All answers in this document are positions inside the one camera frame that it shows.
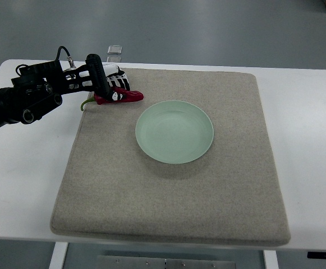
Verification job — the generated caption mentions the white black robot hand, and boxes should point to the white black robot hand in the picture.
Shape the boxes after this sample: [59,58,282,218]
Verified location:
[91,63,130,104]

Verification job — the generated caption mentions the red pepper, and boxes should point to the red pepper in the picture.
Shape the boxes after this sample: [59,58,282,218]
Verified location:
[80,86,144,111]

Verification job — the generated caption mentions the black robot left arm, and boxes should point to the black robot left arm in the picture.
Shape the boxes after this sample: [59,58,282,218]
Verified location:
[0,54,113,128]

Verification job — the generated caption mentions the light green plate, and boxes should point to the light green plate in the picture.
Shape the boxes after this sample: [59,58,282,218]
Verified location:
[135,100,214,164]

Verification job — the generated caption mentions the beige felt mat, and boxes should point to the beige felt mat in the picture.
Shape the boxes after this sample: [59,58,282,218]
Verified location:
[50,68,291,247]

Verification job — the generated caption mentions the white table leg left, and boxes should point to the white table leg left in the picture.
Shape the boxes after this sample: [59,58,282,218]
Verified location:
[48,242,68,269]

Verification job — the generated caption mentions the white table leg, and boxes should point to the white table leg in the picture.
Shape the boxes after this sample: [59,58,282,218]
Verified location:
[263,250,279,269]
[48,242,68,269]

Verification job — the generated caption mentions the white table leg right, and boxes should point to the white table leg right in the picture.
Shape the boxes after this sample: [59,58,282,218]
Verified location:
[263,250,279,269]

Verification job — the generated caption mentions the black table control panel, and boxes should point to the black table control panel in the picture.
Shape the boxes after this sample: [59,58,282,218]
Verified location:
[307,252,326,259]

